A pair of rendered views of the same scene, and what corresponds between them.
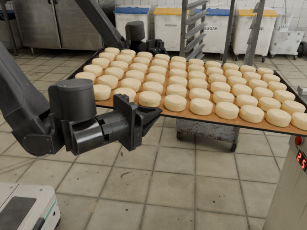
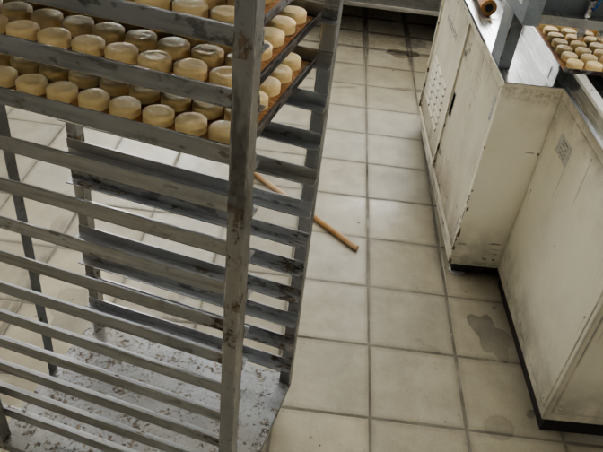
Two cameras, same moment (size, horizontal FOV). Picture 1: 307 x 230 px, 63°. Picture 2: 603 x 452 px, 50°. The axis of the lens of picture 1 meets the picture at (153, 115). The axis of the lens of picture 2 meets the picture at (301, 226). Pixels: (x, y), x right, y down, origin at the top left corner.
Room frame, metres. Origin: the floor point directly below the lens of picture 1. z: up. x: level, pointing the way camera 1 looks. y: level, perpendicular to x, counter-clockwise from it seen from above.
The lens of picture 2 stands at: (1.74, 0.60, 1.64)
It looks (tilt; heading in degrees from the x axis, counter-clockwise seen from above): 37 degrees down; 261
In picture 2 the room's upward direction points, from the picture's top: 7 degrees clockwise
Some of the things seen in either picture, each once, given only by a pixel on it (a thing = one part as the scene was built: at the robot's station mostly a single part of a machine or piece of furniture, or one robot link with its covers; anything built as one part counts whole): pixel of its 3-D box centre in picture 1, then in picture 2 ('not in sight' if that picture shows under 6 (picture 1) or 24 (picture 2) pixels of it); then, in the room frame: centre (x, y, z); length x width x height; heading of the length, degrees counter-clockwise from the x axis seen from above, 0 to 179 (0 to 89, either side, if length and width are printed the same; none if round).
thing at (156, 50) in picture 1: (161, 59); not in sight; (0.88, -0.03, 0.96); 0.09 x 0.07 x 0.07; 39
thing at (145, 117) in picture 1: (143, 120); not in sight; (0.45, 0.02, 0.96); 0.09 x 0.07 x 0.07; 129
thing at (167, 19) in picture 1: (171, 31); not in sight; (4.39, -0.31, 0.38); 0.64 x 0.54 x 0.77; 172
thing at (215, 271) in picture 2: not in sight; (184, 262); (1.84, -0.70, 0.51); 0.64 x 0.03 x 0.03; 158
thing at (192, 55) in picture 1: (196, 51); (94, 311); (1.99, -0.34, 0.69); 0.64 x 0.03 x 0.03; 158
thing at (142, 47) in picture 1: (149, 52); not in sight; (0.93, 0.02, 0.98); 0.07 x 0.07 x 0.10; 39
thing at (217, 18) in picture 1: (210, 33); not in sight; (4.29, -0.95, 0.38); 0.64 x 0.54 x 0.77; 170
